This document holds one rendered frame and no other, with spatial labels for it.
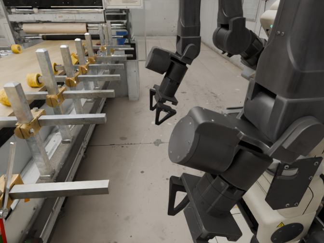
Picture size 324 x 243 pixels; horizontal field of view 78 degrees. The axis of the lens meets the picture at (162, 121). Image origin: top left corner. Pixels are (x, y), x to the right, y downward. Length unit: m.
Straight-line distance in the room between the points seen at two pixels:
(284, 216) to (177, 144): 0.53
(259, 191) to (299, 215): 0.12
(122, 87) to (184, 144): 3.09
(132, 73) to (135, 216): 2.07
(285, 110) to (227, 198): 0.13
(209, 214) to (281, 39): 0.22
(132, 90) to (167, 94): 2.53
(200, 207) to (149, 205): 1.37
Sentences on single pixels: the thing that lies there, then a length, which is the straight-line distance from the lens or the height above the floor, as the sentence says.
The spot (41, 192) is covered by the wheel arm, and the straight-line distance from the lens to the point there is 0.71.
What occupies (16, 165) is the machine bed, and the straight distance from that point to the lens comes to 1.19.
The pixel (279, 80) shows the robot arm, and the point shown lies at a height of 1.26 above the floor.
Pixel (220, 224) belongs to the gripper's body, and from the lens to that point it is 0.31.
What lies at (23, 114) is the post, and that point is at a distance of 0.83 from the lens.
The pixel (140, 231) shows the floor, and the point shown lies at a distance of 1.55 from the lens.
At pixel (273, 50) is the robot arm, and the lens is 0.24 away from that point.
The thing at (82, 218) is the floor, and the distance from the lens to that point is 1.69.
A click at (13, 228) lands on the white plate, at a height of 0.76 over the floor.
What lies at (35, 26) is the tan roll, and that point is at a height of 1.08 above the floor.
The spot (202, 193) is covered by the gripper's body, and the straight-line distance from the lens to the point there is 0.30.
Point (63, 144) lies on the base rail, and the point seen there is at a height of 0.70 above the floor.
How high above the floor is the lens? 1.33
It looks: 30 degrees down
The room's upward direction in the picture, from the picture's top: straight up
